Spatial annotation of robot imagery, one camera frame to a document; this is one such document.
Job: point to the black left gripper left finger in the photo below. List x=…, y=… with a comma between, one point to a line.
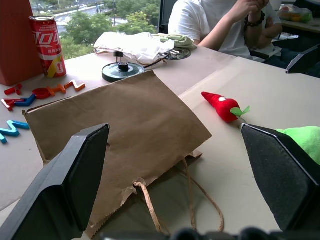
x=57, y=195

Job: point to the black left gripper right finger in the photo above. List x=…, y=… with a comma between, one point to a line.
x=282, y=180

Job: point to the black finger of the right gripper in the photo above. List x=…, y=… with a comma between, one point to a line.
x=306, y=61

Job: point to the clear bag of colourful items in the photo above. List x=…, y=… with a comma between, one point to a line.
x=295, y=13

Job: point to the brown paper bag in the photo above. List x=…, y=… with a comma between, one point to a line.
x=140, y=120

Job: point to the white plastic bag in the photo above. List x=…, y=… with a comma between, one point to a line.
x=132, y=45

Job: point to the person's left hand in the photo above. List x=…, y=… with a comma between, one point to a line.
x=260, y=5

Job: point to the person's right hand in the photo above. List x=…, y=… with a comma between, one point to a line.
x=243, y=5

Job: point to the wooden desk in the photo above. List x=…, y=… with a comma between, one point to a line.
x=303, y=26

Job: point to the green plush toy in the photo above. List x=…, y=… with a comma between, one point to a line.
x=306, y=140

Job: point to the light blue plastic letter M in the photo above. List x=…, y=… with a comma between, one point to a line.
x=11, y=130

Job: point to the red plush chili pepper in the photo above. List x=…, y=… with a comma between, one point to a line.
x=223, y=106

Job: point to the dark blue plastic letter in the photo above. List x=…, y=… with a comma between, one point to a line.
x=26, y=101

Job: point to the red plastic letter O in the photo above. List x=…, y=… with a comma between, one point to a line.
x=41, y=93

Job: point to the red plastic letter A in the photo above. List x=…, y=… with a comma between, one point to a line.
x=10, y=103

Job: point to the orange plastic letter H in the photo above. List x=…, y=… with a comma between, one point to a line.
x=57, y=90

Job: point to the orange plastic letter Z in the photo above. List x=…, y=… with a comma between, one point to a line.
x=75, y=86

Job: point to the person in white t-shirt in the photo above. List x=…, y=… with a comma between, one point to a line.
x=192, y=17

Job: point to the dark round metal disc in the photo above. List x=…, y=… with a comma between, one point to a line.
x=181, y=53

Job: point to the light green cloth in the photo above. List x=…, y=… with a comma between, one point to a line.
x=181, y=41

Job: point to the dark green round disc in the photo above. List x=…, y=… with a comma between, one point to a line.
x=115, y=73

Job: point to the red cola can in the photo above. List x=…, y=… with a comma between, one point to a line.
x=48, y=47

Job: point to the orange red box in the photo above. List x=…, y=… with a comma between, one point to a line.
x=16, y=42

